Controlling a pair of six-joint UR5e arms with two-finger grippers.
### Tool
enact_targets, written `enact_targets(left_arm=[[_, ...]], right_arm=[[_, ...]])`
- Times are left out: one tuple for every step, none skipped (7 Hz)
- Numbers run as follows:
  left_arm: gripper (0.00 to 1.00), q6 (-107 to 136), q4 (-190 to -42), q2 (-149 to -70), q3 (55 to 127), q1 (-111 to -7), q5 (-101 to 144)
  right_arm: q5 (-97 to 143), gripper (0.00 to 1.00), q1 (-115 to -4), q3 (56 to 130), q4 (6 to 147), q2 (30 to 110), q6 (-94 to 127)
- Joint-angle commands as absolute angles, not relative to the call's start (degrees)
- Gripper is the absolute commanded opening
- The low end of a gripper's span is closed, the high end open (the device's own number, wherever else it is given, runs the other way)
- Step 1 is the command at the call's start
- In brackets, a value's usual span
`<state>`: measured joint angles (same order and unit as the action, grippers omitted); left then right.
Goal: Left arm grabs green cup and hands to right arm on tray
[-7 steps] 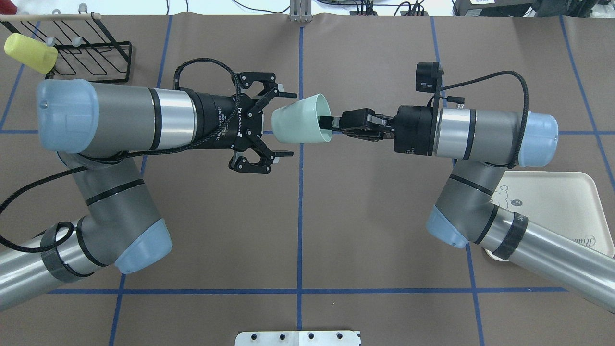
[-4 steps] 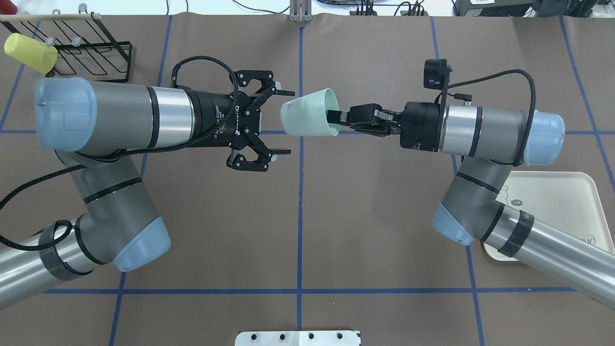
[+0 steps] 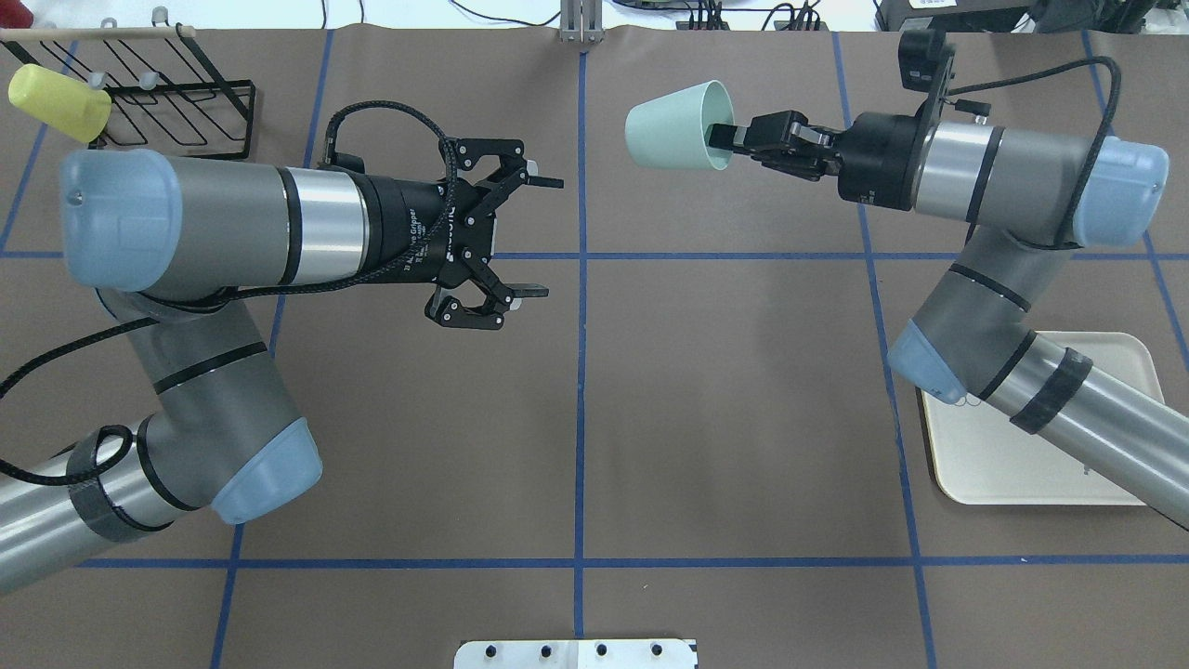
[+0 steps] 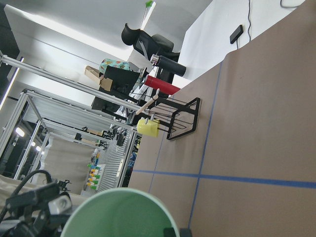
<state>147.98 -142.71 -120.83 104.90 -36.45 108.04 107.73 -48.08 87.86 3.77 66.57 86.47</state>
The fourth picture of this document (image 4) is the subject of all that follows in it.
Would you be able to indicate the black monitor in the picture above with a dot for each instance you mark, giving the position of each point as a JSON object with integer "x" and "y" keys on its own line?
{"x": 116, "y": 79}

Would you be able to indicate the cardboard box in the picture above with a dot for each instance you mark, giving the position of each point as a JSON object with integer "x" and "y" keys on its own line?
{"x": 93, "y": 74}

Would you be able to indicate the yellow cup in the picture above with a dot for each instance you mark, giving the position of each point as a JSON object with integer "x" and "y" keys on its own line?
{"x": 148, "y": 127}

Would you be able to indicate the pale green cup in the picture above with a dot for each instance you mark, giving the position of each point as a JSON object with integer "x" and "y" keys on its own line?
{"x": 120, "y": 212}

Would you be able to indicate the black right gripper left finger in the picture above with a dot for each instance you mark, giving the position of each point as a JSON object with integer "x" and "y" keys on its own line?
{"x": 168, "y": 232}

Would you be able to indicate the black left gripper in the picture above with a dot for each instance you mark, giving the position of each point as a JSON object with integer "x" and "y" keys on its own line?
{"x": 42, "y": 212}

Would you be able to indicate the aluminium frame shelving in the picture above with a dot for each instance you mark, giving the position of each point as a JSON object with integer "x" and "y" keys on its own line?
{"x": 47, "y": 131}

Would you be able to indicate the black wire cup rack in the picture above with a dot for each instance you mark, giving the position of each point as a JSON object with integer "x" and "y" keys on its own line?
{"x": 176, "y": 118}

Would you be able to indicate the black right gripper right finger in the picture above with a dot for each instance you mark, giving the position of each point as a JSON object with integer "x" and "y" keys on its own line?
{"x": 185, "y": 232}

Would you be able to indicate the red bottle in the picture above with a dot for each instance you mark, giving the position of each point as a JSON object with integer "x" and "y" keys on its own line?
{"x": 163, "y": 86}

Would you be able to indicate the black office chair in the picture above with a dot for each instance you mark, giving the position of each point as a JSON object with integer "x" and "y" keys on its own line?
{"x": 148, "y": 45}

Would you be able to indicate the black bottle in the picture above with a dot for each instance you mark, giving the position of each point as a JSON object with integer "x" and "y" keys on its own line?
{"x": 168, "y": 64}

